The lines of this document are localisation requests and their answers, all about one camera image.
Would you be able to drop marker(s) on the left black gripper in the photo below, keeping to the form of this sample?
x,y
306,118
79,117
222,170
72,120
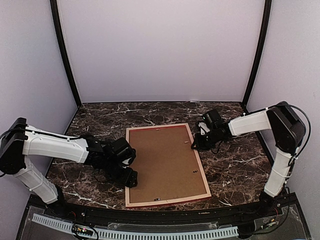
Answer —
x,y
127,180

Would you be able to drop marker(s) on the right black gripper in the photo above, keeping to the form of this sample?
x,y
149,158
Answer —
x,y
199,145

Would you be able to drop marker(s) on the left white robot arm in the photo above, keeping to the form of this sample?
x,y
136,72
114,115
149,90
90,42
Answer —
x,y
23,140

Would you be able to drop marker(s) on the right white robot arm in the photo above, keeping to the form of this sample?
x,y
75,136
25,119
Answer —
x,y
288,130

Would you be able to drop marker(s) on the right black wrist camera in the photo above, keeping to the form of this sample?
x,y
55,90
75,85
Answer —
x,y
212,119

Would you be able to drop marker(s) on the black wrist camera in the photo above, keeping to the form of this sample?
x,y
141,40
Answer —
x,y
123,150
212,119

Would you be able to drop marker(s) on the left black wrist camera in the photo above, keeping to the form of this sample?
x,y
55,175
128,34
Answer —
x,y
123,150

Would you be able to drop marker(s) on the white cable duct strip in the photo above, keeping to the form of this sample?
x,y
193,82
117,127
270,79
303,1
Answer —
x,y
83,232

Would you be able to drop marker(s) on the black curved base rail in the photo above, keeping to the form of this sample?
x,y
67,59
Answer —
x,y
244,215

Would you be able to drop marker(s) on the right black corner post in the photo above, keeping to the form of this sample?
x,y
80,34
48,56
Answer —
x,y
259,51

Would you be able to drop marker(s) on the black corner post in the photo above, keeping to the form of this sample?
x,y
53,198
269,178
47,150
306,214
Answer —
x,y
259,51
63,52

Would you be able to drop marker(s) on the left black corner post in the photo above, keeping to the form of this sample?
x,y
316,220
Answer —
x,y
63,52

